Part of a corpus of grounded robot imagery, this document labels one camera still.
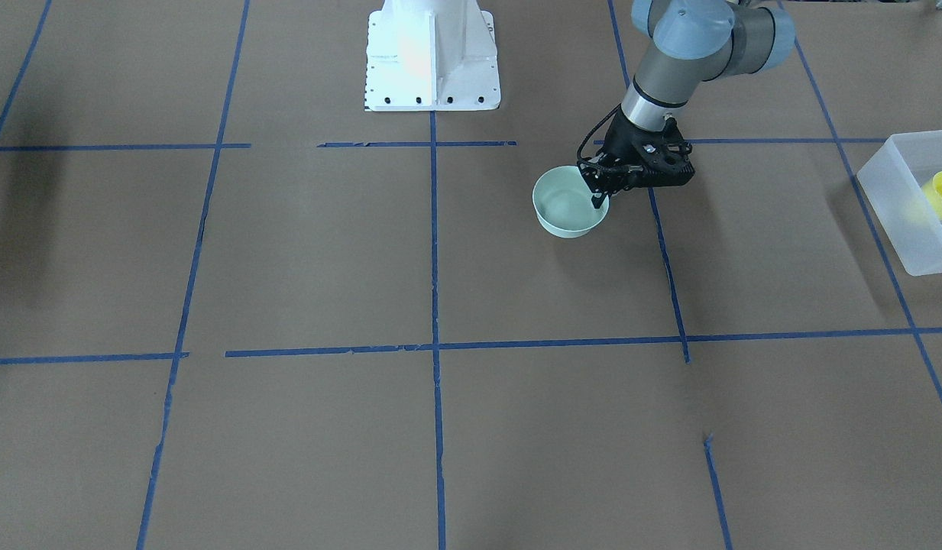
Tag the clear plastic storage box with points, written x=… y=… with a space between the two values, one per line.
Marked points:
x=892 y=180

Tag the light green bowl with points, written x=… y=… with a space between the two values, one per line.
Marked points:
x=564 y=205

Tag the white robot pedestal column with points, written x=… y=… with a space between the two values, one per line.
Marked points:
x=431 y=56

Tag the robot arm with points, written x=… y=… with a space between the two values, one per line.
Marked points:
x=692 y=42

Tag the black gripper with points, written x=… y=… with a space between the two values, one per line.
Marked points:
x=618 y=143

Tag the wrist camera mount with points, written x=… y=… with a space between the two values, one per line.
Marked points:
x=662 y=158

